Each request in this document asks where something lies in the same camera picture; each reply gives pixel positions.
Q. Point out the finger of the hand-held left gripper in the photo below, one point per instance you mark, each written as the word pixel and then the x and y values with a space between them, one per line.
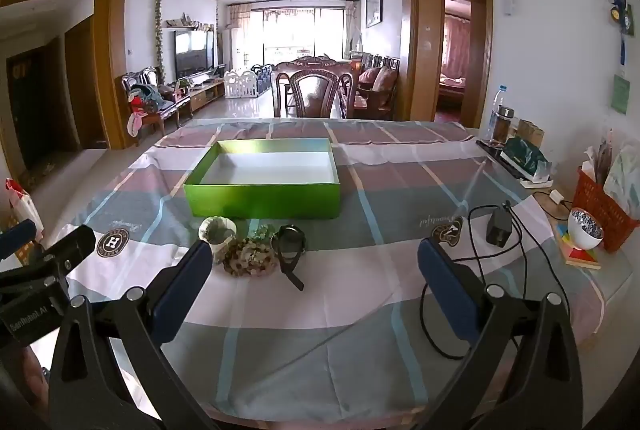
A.
pixel 70 245
pixel 17 235

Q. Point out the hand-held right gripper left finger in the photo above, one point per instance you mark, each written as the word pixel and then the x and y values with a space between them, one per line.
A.
pixel 182 292

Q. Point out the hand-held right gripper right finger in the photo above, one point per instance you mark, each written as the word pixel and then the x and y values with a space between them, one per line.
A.
pixel 447 292

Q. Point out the white shell dish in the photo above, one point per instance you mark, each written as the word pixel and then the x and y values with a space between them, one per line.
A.
pixel 217 232

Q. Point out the black wrist watch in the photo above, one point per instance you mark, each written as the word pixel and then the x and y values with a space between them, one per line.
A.
pixel 289 247

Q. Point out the green cardboard box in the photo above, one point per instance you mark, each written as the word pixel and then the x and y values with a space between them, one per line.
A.
pixel 265 190

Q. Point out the red white paper bag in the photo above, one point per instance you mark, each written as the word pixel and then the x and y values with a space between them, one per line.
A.
pixel 20 210

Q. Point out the black power adapter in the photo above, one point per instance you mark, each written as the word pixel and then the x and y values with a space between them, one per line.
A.
pixel 499 227

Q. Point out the green leaf ornament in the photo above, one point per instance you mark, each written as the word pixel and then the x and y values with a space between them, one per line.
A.
pixel 260 232

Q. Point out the checked tablecloth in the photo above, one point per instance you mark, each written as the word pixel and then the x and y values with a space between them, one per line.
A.
pixel 320 320

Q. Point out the coloured wooden puzzle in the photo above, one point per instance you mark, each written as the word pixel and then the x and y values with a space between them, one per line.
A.
pixel 580 255

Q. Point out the white power strip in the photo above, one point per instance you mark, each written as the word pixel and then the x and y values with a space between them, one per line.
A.
pixel 537 182

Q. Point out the white bowl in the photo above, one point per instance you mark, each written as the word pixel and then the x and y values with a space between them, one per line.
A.
pixel 585 230

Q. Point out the green tissue pack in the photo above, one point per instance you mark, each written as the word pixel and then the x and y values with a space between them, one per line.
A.
pixel 525 160

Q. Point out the wooden armchair with clothes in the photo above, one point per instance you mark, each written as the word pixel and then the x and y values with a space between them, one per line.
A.
pixel 147 102

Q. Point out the brown thermos jar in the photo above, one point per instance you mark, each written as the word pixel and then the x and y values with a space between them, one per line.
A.
pixel 502 125

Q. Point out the orange plastic basket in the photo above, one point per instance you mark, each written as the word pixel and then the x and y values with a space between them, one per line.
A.
pixel 607 210

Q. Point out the wooden tea boxes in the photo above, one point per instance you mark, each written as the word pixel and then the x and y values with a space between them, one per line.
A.
pixel 530 130

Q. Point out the wooden television cabinet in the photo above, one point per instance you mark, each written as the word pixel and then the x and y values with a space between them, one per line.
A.
pixel 202 92

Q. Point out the clear water bottle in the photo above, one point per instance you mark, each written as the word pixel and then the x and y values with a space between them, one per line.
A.
pixel 498 97

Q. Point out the wooden sofa with cushions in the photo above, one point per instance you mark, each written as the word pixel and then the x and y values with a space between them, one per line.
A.
pixel 375 85

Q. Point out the white play fence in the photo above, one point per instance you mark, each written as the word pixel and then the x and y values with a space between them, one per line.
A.
pixel 247 82

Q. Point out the flat screen television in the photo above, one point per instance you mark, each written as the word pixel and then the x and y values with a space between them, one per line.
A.
pixel 192 50

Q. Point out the green vine garland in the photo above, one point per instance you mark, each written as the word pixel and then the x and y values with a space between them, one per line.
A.
pixel 160 25

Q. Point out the wooden dining chair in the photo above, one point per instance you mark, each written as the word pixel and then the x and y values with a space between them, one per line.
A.
pixel 312 92

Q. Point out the green wall paper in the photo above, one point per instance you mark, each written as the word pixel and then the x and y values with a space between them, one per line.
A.
pixel 620 93

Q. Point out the framed wall picture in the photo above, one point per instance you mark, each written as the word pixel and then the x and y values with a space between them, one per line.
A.
pixel 373 2

